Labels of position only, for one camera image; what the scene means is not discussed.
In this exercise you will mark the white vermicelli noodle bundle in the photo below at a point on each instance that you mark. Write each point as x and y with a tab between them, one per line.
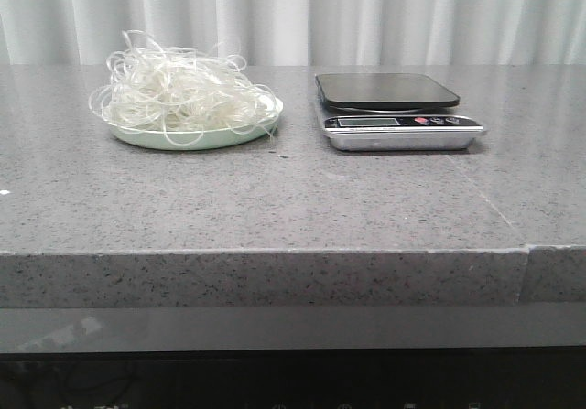
173	89

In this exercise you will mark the white pleated curtain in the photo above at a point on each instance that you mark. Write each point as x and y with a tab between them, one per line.
303	32

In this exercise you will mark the pale green round plate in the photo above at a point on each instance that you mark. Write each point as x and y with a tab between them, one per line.
202	140

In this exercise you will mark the black silver kitchen scale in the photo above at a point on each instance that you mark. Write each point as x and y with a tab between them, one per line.
391	112

